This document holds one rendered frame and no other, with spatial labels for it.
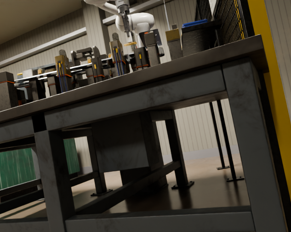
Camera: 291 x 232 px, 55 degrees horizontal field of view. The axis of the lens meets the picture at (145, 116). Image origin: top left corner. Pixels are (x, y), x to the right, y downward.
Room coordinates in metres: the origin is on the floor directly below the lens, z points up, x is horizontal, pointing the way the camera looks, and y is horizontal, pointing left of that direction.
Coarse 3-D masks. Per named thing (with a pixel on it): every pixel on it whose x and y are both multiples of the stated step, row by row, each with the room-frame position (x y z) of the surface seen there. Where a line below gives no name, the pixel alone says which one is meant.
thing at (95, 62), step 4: (92, 60) 1.62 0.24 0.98; (96, 60) 1.62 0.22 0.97; (100, 60) 1.65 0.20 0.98; (92, 64) 1.63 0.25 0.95; (96, 64) 1.62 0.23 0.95; (100, 64) 1.64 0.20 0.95; (96, 68) 1.62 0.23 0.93; (100, 68) 1.63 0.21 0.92; (96, 72) 1.62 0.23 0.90; (100, 72) 1.62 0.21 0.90; (96, 76) 1.63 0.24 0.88; (100, 76) 1.63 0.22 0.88; (104, 76) 1.68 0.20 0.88; (96, 80) 1.63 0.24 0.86; (100, 80) 1.63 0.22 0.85
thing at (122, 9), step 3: (120, 6) 1.77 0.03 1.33; (123, 6) 1.76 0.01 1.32; (126, 6) 1.77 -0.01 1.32; (120, 9) 1.77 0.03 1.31; (123, 9) 1.76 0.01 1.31; (126, 9) 1.77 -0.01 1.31; (120, 12) 1.78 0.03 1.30; (123, 12) 1.76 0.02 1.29; (126, 12) 1.79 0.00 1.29; (129, 12) 1.80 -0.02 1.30; (120, 15) 1.82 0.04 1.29; (126, 18) 1.78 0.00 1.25
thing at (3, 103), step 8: (0, 72) 1.69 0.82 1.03; (8, 72) 1.72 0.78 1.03; (0, 80) 1.69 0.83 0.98; (8, 80) 1.70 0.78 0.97; (0, 88) 1.70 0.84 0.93; (8, 88) 1.70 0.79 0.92; (0, 96) 1.70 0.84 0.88; (8, 96) 1.69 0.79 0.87; (0, 104) 1.70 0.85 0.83; (8, 104) 1.69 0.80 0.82; (16, 104) 1.75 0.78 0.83
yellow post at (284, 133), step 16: (256, 0) 1.19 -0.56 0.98; (256, 16) 1.20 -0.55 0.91; (256, 32) 1.20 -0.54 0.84; (272, 48) 1.19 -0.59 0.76; (272, 64) 1.19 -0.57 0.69; (272, 80) 1.20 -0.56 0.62; (272, 96) 1.20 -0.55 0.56; (272, 112) 1.20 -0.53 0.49; (288, 112) 1.20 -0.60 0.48; (288, 128) 1.19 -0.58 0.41; (288, 144) 1.19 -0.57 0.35; (288, 160) 1.20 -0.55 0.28; (288, 176) 1.20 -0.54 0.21
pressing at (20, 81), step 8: (160, 48) 1.71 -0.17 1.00; (128, 56) 1.76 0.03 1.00; (160, 56) 1.88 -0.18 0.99; (88, 64) 1.74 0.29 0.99; (104, 64) 1.84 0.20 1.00; (56, 72) 1.82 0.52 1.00; (72, 72) 1.89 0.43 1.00; (80, 72) 1.89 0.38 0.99; (16, 80) 1.80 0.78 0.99; (24, 80) 1.86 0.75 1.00
